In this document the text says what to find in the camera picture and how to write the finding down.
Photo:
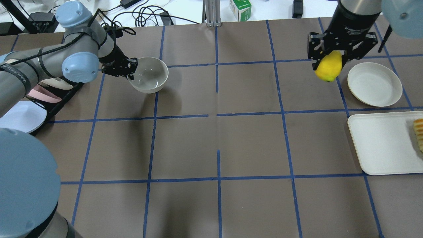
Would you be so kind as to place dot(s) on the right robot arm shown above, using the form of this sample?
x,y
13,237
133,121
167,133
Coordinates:
x,y
405,17

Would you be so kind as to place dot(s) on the sliced orange pieces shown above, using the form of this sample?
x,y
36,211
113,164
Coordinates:
x,y
418,131

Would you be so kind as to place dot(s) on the yellow lemon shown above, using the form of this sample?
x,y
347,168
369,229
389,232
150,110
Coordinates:
x,y
330,67

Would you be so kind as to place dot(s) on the white rectangular tray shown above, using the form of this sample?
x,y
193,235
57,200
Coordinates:
x,y
385,143

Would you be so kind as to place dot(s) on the beige ceramic bowl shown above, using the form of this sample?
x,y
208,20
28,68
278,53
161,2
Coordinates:
x,y
150,75

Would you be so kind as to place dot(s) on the green white carton box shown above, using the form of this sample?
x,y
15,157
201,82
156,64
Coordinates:
x,y
242,9

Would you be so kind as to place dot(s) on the black dish rack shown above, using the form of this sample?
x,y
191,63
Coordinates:
x,y
54,108

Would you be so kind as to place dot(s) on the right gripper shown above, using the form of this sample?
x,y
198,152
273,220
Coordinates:
x,y
351,23

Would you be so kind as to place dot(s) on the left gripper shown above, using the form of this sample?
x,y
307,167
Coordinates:
x,y
110,56

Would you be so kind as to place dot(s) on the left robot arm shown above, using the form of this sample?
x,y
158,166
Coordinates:
x,y
30,185

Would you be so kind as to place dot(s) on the blue plate in rack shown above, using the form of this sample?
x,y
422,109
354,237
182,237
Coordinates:
x,y
25,116

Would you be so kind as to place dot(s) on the aluminium frame post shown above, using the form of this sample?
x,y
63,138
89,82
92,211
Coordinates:
x,y
211,13

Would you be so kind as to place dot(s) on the white shallow plate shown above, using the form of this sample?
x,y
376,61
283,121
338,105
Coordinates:
x,y
374,84

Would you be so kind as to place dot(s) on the cream plate in rack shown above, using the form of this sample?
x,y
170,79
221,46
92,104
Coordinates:
x,y
56,82

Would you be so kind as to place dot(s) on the pink plate in rack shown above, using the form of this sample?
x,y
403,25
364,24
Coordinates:
x,y
40,93

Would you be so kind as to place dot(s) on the black power adapter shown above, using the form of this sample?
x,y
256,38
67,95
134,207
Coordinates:
x,y
128,3

